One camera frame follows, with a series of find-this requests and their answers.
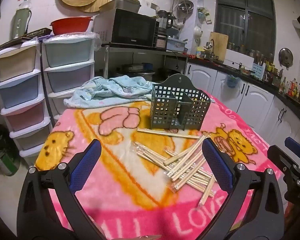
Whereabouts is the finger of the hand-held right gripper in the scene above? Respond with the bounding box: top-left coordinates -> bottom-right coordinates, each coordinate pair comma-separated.
267,144 -> 300,205
284,137 -> 300,160

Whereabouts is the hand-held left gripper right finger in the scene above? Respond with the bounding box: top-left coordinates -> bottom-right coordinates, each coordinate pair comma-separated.
197,137 -> 285,240

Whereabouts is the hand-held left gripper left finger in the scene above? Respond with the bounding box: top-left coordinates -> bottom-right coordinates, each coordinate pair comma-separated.
16,139 -> 107,240

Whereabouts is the pile of wooden chopsticks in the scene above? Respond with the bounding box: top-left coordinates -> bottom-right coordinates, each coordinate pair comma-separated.
132,128 -> 218,207

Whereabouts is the green plastic utensil basket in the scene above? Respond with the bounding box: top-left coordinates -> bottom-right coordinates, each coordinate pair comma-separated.
149,74 -> 211,131

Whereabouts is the row of condiment bottles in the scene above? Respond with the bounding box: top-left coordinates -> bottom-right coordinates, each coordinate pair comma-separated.
264,64 -> 300,98

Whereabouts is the pink printed blanket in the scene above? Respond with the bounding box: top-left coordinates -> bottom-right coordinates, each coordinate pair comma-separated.
34,94 -> 290,240

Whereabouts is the light blue printed cloth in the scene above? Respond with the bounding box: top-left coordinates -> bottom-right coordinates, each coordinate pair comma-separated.
64,75 -> 163,108

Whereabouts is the blue hanging bag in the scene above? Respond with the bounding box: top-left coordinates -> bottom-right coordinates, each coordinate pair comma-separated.
225,74 -> 241,88

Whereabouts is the blue knife block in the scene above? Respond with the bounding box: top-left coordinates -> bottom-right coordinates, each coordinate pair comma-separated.
252,62 -> 265,74

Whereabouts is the black trash bin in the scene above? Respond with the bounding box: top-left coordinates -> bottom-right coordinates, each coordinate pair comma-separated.
0,124 -> 21,177

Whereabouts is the steel pot lid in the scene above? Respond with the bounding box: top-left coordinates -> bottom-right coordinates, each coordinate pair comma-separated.
278,47 -> 293,70

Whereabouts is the black frying pan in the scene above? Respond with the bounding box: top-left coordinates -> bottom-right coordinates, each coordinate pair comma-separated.
156,67 -> 177,79

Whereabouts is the row of glass jars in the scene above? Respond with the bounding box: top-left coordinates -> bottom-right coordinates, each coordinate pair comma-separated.
227,42 -> 274,63

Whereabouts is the drawer tower with teal drawer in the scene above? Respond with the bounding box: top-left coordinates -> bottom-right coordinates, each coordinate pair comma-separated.
41,32 -> 95,120

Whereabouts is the wooden cutting board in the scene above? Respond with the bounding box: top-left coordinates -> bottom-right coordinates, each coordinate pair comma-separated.
209,32 -> 229,61

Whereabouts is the metal faucet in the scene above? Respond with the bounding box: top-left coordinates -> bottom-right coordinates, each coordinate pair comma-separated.
205,39 -> 215,55

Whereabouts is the drawer tower with beige drawer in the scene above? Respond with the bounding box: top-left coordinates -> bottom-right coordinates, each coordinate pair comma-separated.
0,39 -> 52,158

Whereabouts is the blue dish rack box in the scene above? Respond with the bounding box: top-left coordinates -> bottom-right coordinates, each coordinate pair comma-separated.
166,36 -> 188,53

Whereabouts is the metal shelf rack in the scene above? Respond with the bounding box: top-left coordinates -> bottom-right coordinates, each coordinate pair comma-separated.
95,44 -> 189,87

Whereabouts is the dark framed window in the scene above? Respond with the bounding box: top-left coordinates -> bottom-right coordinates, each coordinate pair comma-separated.
213,0 -> 277,63

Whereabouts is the red plastic basin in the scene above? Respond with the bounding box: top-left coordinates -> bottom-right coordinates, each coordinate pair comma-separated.
50,17 -> 93,36

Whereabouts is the dark flat tray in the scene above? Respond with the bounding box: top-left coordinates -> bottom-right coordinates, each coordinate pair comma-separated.
0,28 -> 53,48

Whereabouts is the black microwave oven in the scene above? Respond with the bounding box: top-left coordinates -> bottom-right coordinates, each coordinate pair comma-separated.
94,8 -> 160,48

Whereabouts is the black blender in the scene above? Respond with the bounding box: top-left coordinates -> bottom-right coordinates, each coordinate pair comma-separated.
157,10 -> 177,49

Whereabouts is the steel hanging bowl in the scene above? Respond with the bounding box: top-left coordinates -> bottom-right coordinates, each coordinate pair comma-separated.
177,1 -> 193,13

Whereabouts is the grey plastic container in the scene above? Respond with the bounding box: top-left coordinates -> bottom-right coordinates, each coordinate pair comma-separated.
99,0 -> 142,14

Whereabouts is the white wall jug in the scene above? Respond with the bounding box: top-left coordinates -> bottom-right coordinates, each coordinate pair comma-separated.
194,26 -> 203,42

